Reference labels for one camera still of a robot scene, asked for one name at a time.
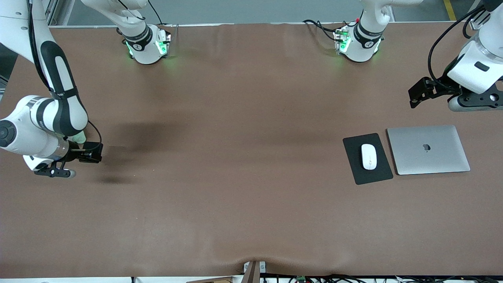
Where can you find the black mouse pad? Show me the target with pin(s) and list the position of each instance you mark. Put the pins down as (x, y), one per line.
(383, 165)

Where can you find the metal connector panel green light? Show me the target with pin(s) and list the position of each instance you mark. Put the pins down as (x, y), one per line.
(342, 43)
(163, 45)

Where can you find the silver laptop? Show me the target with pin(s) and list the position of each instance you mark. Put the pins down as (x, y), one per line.
(428, 157)

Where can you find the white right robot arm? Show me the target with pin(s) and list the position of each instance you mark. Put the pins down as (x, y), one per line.
(51, 118)

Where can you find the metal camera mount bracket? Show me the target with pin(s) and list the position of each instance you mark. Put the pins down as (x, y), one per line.
(251, 273)

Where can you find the white computer mouse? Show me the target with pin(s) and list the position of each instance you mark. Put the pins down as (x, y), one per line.
(369, 157)

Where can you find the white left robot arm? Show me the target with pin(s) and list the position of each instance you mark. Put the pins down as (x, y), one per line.
(359, 51)

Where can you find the brown table cover sheet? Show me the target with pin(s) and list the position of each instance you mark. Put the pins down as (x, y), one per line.
(196, 204)

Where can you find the aluminium frame profile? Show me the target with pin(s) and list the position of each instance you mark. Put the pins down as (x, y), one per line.
(473, 23)
(53, 10)

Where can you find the green dinosaur plush toy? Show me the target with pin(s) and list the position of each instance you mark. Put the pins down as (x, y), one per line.
(79, 137)

